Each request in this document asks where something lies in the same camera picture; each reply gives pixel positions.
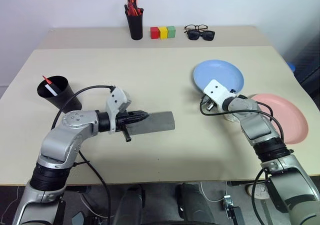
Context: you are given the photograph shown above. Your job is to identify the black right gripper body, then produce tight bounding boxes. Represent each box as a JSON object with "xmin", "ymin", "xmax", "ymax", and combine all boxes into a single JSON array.
[{"xmin": 200, "ymin": 95, "xmax": 222, "ymax": 114}]

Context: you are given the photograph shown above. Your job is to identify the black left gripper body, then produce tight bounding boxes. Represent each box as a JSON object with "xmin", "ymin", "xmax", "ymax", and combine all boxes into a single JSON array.
[{"xmin": 115, "ymin": 109, "xmax": 134, "ymax": 144}]

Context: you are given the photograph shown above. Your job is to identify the grey glasses case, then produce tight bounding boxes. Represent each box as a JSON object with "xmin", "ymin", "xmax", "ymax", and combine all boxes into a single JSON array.
[{"xmin": 125, "ymin": 111, "xmax": 176, "ymax": 138}]

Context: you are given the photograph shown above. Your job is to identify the light blue plate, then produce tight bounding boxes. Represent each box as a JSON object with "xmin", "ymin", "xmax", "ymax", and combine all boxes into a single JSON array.
[{"xmin": 192, "ymin": 59, "xmax": 245, "ymax": 95}]

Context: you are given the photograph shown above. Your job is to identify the wide black cup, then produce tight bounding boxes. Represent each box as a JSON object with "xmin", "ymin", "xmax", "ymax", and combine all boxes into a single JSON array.
[{"xmin": 36, "ymin": 75, "xmax": 83, "ymax": 111}]

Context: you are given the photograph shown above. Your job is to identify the clear lens black glasses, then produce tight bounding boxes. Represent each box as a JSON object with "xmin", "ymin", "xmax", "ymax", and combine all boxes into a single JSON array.
[{"xmin": 184, "ymin": 23, "xmax": 210, "ymax": 34}]

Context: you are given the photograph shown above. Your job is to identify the black carbon pattern case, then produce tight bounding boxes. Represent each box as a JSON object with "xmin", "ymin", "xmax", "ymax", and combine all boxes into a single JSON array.
[{"xmin": 292, "ymin": 38, "xmax": 320, "ymax": 96}]

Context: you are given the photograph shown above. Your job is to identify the black sunglasses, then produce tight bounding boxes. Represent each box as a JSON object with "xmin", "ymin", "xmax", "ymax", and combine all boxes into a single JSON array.
[{"xmin": 186, "ymin": 29, "xmax": 216, "ymax": 42}]

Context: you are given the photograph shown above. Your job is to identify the red and white marker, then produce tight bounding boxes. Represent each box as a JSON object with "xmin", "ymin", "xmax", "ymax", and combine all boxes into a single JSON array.
[{"xmin": 41, "ymin": 75, "xmax": 58, "ymax": 97}]

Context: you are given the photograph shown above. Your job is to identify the red cube block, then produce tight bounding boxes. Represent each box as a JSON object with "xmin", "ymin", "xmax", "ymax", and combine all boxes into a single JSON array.
[{"xmin": 150, "ymin": 26, "xmax": 161, "ymax": 40}]

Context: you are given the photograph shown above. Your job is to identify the green cube block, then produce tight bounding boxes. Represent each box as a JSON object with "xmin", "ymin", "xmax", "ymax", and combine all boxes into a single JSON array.
[{"xmin": 166, "ymin": 25, "xmax": 177, "ymax": 39}]

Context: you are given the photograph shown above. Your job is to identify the pink plate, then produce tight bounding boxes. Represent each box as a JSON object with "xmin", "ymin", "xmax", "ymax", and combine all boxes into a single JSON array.
[{"xmin": 250, "ymin": 93, "xmax": 309, "ymax": 146}]

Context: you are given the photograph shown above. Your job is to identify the tall black pen holder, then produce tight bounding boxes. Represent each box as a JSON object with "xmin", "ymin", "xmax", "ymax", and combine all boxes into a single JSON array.
[{"xmin": 125, "ymin": 8, "xmax": 144, "ymax": 41}]

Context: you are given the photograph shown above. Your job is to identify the white shoe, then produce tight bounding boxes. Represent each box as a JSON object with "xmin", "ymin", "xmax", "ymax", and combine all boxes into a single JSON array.
[{"xmin": 244, "ymin": 181, "xmax": 271, "ymax": 201}]

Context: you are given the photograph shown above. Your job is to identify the red and black marker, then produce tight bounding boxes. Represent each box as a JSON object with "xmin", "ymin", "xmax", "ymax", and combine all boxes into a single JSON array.
[{"xmin": 123, "ymin": 3, "xmax": 145, "ymax": 18}]

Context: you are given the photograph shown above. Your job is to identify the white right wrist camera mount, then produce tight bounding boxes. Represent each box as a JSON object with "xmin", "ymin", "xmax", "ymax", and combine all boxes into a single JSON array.
[{"xmin": 202, "ymin": 79, "xmax": 232, "ymax": 111}]

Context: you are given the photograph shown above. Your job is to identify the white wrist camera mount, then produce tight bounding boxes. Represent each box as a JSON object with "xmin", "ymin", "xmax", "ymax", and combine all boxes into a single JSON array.
[
  {"xmin": 202, "ymin": 79, "xmax": 232, "ymax": 111},
  {"xmin": 104, "ymin": 85, "xmax": 132, "ymax": 135}
]

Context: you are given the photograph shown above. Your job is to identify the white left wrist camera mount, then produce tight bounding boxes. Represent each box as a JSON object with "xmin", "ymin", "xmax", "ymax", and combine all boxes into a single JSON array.
[{"xmin": 104, "ymin": 85, "xmax": 132, "ymax": 135}]

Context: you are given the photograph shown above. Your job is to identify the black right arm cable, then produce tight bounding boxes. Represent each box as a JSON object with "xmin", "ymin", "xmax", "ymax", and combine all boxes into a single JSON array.
[{"xmin": 199, "ymin": 97, "xmax": 287, "ymax": 225}]

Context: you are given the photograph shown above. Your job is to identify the white floor cable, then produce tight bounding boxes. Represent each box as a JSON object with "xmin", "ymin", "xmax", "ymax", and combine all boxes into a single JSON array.
[{"xmin": 199, "ymin": 181, "xmax": 230, "ymax": 203}]

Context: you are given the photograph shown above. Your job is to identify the metal clamp bracket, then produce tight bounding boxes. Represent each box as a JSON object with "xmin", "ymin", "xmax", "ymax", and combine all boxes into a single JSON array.
[{"xmin": 222, "ymin": 194, "xmax": 235, "ymax": 211}]

